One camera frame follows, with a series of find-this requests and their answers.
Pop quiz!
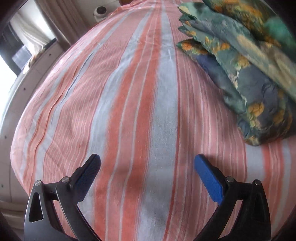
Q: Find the pink striped bed cover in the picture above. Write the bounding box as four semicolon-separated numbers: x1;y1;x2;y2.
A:
11;1;295;240

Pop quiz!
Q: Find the beige curtain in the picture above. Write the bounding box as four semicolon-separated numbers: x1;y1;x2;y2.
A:
35;0;90;51

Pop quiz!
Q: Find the white round bedside device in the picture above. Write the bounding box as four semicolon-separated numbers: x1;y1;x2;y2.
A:
93;6;107;23

